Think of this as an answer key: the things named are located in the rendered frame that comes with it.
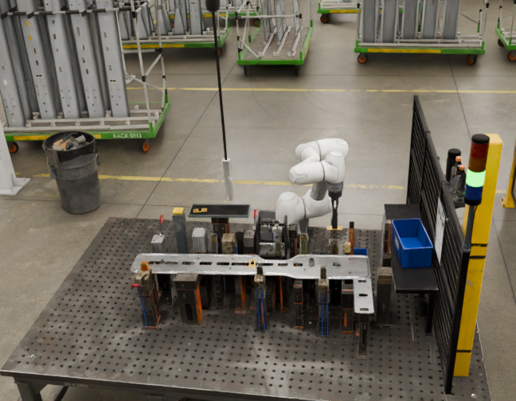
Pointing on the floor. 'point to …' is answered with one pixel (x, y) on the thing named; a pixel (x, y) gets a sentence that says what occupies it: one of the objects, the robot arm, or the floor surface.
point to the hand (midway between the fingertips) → (334, 221)
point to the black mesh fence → (416, 166)
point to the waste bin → (75, 169)
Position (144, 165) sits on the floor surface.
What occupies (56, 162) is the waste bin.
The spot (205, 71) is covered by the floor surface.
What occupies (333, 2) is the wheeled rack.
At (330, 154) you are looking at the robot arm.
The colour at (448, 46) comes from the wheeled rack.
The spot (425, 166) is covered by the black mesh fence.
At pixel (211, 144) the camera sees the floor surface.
